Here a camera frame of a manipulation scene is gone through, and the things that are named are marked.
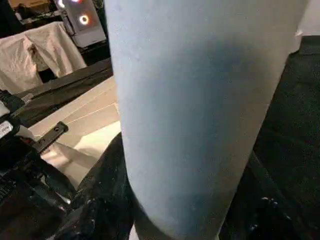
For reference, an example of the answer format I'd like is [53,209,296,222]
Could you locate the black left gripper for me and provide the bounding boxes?
[0,89,69,201]

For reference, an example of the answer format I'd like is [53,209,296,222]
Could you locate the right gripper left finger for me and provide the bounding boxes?
[72,132,141,240]

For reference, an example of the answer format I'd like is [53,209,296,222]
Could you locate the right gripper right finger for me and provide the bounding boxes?
[219,149,320,240]

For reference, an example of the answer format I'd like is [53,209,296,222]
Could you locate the white plastic table top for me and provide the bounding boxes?
[27,74,126,191]

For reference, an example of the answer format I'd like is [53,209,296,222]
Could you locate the white plastic table leg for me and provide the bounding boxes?
[103,0,309,240]

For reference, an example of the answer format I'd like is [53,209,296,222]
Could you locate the white cloth-covered furniture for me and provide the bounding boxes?
[0,21,88,94]

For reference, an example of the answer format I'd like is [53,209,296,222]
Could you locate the black plastic cover mat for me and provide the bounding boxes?
[0,34,320,226]

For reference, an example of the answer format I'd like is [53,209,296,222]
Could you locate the white computer case glowing rings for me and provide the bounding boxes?
[53,0,108,48]

